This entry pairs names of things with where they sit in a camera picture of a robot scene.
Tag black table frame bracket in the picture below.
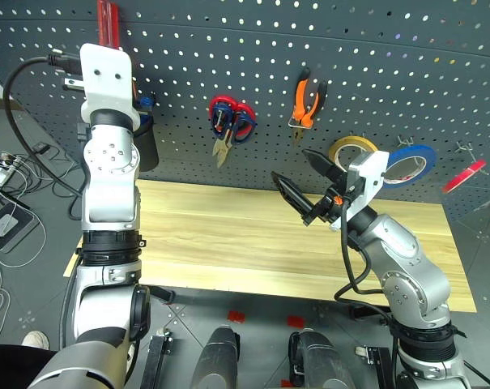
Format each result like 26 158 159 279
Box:
147 284 176 306

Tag orange and black pliers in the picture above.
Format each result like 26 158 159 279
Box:
288 66 329 147

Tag dark grey perforated pegboard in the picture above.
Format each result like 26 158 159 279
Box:
0 0 490 222

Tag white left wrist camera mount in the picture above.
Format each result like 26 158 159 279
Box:
79 42 142 127

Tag black cup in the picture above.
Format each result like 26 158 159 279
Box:
132 114 160 173

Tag black flat box white label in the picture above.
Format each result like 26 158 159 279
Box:
0 201 40 254

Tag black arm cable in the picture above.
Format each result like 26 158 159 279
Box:
334 198 396 330
2 49 86 200

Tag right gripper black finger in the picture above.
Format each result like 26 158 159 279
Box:
271 171 316 216
302 148 348 186

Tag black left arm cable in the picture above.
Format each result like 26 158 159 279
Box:
2 49 86 200

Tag black stand bracket with caster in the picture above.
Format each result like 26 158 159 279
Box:
354 344 393 366
140 328 174 389

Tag blue handled screwdriver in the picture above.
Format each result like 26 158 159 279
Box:
140 96 156 122

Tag thin black cable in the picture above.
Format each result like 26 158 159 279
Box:
51 177 86 222

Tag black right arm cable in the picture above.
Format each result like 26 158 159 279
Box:
334 198 396 330

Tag white shoe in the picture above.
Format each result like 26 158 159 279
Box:
21 329 51 352

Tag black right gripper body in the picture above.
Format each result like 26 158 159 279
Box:
302 173 365 227

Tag thin white cable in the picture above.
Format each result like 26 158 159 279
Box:
0 202 48 269

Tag power strip with plugs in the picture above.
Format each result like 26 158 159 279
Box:
0 152 25 169

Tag yellow tape roll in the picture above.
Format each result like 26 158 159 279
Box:
328 135 381 172

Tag red tape roll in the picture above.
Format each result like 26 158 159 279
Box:
441 158 488 195

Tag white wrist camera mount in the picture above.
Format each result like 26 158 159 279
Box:
79 42 142 127
330 150 391 233

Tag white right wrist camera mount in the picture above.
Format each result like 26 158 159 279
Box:
330 150 391 233

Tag blue tape roll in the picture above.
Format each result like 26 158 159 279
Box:
380 143 438 190

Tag red handled scissors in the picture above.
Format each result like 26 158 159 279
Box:
208 94 258 168

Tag dark rounded shape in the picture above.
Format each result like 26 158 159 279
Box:
288 328 357 389
187 325 242 389

